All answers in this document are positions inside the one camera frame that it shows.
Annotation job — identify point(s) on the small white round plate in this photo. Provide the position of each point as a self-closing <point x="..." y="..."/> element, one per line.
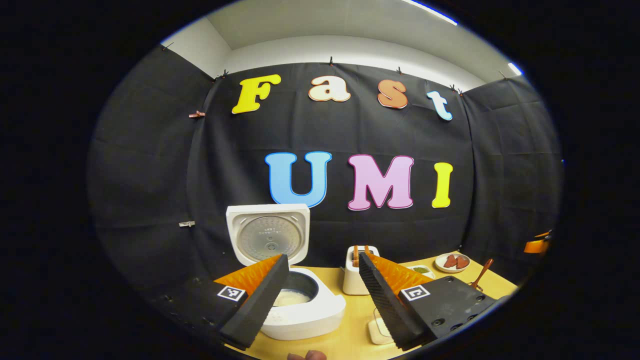
<point x="440" y="266"/>

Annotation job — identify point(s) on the silver cloth clip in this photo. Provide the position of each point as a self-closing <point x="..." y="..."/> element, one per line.
<point x="186" y="223"/>

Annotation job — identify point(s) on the black backdrop cloth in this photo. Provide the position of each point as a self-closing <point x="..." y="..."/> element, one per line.
<point x="150" y="165"/>

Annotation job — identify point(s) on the red food slice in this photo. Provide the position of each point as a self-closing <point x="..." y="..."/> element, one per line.
<point x="462" y="262"/>
<point x="450" y="261"/>

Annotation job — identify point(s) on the white toaster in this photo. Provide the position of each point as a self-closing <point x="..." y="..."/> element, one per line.
<point x="352" y="280"/>

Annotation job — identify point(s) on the long ceiling light strip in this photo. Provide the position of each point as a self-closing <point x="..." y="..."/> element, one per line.
<point x="430" y="11"/>

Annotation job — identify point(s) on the brown wooden spoon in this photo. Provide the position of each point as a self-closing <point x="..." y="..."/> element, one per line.
<point x="485" y="267"/>

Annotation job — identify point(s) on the copper cloth clip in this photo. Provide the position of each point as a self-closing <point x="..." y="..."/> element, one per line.
<point x="196" y="114"/>

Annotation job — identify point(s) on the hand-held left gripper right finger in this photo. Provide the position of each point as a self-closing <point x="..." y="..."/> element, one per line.
<point x="387" y="305"/>

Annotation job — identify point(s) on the white rice cooker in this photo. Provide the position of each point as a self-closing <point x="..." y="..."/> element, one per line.
<point x="320" y="315"/>

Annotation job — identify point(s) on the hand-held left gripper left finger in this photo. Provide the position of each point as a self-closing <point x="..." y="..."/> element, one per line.
<point x="257" y="305"/>

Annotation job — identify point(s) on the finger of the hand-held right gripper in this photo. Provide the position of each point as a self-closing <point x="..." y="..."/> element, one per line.
<point x="544" y="234"/>
<point x="536" y="246"/>

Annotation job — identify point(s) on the short ceiling light strip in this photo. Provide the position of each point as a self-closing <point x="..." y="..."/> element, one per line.
<point x="515" y="69"/>

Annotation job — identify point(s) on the white divided grain dish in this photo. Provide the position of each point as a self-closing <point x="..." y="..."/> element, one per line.
<point x="421" y="270"/>

